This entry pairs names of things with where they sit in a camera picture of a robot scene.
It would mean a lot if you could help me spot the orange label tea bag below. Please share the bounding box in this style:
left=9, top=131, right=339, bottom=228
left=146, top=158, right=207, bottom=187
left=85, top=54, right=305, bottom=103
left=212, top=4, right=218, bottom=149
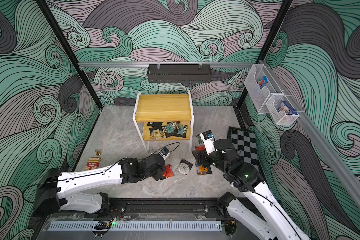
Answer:
left=197, top=165, right=212, bottom=176

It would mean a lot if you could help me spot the yellow label tea bag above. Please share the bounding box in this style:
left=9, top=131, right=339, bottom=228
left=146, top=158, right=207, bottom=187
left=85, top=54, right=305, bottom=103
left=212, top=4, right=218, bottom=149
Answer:
left=150, top=128, right=165, bottom=140

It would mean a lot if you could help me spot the green label tea bag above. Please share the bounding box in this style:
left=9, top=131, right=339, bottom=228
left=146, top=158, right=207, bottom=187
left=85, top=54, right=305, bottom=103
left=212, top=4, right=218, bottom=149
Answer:
left=163, top=122, right=178, bottom=138

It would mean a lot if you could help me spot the black barcode tea bag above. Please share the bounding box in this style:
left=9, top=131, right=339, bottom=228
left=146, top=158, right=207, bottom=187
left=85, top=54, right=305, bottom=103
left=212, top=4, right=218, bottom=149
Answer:
left=147, top=122, right=163, bottom=129

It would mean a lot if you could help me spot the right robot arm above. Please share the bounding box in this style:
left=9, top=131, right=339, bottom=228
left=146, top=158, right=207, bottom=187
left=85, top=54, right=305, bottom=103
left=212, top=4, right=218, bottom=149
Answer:
left=192, top=138, right=309, bottom=240

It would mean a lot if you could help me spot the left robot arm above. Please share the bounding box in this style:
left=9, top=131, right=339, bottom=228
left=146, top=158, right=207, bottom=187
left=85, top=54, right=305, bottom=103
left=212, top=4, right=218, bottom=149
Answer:
left=32, top=153, right=168, bottom=217

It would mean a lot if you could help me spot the white metal wooden shelf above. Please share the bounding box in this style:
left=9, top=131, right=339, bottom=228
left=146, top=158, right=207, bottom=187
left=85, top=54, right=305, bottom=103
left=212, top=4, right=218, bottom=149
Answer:
left=132, top=91, right=195, bottom=152

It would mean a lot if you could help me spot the black chessboard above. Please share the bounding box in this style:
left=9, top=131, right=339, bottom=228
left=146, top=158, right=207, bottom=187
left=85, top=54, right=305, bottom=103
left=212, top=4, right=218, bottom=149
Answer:
left=228, top=127, right=260, bottom=170

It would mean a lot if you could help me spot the red gold card box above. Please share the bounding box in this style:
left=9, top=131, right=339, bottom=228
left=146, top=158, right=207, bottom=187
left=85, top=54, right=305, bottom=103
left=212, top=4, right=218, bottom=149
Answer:
left=85, top=157, right=102, bottom=171

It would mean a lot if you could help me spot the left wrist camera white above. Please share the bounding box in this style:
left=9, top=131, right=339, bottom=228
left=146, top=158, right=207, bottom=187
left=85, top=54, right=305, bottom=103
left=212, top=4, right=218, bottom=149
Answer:
left=159, top=147, right=171, bottom=160

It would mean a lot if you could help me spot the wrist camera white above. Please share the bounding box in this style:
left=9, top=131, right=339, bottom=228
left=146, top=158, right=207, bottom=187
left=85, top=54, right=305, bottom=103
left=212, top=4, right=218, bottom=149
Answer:
left=200, top=130, right=215, bottom=155
left=159, top=147, right=171, bottom=160

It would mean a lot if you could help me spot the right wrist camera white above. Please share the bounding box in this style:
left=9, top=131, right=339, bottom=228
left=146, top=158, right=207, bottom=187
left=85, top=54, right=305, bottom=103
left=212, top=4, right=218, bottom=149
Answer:
left=200, top=130, right=215, bottom=155

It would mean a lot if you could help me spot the white slotted cable duct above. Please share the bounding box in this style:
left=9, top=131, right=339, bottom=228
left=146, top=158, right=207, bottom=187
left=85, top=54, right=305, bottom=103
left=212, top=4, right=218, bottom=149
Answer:
left=47, top=221, right=223, bottom=232

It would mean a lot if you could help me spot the black wire mesh basket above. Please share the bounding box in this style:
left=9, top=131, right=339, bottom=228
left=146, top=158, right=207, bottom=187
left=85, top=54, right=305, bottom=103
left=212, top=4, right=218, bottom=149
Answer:
left=147, top=65, right=212, bottom=84

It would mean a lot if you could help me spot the clear wall bin lower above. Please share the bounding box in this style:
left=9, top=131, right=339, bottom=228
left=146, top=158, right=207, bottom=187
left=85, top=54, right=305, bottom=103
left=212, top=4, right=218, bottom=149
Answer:
left=266, top=94, right=300, bottom=127

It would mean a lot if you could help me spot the clear wall bin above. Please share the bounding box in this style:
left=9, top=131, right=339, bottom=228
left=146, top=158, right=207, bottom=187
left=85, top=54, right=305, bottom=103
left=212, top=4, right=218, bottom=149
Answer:
left=266, top=94, right=300, bottom=127
left=245, top=64, right=277, bottom=114

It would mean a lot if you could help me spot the clear wall bin upper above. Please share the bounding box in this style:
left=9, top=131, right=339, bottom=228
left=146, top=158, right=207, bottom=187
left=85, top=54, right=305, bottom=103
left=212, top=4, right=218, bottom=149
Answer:
left=245, top=64, right=277, bottom=114

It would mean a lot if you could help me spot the aluminium wall rail back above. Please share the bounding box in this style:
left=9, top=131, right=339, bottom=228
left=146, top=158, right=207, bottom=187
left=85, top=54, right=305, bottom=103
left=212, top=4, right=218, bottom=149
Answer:
left=78, top=61, right=254, bottom=69

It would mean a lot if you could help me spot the aluminium wall rail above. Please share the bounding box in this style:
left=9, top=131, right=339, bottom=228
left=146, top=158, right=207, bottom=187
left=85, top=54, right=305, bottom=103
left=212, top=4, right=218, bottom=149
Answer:
left=259, top=60, right=360, bottom=209
left=78, top=61, right=254, bottom=69

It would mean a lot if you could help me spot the aluminium wall rail right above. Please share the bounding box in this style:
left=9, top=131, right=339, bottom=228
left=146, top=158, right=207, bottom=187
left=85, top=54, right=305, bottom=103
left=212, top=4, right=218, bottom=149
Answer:
left=259, top=60, right=360, bottom=209

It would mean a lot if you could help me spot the black frame post right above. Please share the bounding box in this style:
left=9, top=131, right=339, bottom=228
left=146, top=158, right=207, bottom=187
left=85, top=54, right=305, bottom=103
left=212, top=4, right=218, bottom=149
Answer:
left=237, top=0, right=294, bottom=104

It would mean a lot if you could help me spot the black frame post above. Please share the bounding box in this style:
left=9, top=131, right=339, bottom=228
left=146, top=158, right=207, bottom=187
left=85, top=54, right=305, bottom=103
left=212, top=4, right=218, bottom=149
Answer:
left=237, top=0, right=294, bottom=104
left=35, top=0, right=103, bottom=111

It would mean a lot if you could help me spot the black frame post left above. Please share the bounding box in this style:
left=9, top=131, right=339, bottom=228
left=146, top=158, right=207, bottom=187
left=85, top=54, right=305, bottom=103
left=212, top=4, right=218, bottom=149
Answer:
left=35, top=0, right=103, bottom=111

